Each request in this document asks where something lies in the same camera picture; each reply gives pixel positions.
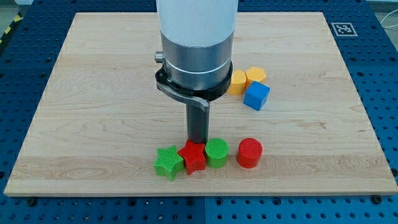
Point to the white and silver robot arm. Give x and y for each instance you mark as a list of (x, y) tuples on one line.
[(197, 40)]

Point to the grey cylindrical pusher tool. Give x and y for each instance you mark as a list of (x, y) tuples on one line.
[(198, 122)]

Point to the green cylinder block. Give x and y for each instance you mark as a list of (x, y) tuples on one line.
[(216, 152)]

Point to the yellow half-round block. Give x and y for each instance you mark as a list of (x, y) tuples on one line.
[(238, 83)]

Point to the red star block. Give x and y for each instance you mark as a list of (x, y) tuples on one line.
[(193, 156)]

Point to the green star block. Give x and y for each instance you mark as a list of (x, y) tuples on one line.
[(168, 163)]

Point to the blue cube block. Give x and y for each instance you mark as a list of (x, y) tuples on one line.
[(256, 95)]

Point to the red cylinder block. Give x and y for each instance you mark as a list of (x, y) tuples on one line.
[(249, 153)]

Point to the yellow hexagon block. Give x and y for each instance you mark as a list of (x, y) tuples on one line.
[(255, 74)]

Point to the light wooden board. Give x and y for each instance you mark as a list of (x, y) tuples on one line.
[(101, 118)]

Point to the white fiducial marker tag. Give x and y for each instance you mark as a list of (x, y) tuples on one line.
[(344, 29)]

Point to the black yellow hazard tape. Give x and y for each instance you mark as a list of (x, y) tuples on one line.
[(11, 29)]

